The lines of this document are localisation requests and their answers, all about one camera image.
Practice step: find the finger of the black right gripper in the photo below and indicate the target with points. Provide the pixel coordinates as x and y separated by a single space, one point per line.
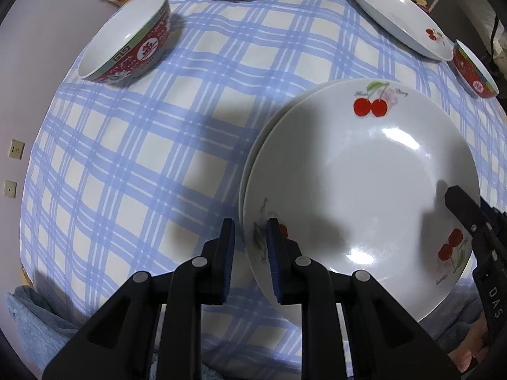
466 210

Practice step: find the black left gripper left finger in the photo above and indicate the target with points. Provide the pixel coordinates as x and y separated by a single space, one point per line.
202 280

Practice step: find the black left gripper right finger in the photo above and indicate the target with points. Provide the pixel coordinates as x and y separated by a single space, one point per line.
299 280

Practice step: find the red patterned bowl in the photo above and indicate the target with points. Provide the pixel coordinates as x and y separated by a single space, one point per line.
127 43
473 72

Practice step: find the person's right hand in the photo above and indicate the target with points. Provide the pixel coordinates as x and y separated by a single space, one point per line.
473 346

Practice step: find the blue plaid tablecloth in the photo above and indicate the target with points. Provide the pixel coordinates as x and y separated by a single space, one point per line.
140 175

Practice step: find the blue fleece garment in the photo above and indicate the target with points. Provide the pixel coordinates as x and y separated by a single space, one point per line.
42 331

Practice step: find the wall socket lower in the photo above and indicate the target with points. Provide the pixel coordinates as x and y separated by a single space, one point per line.
9 189

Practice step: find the wall socket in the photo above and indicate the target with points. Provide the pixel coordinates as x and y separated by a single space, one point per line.
9 189
16 149

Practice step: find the wall socket upper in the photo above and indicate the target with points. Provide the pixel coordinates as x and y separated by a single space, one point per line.
16 149

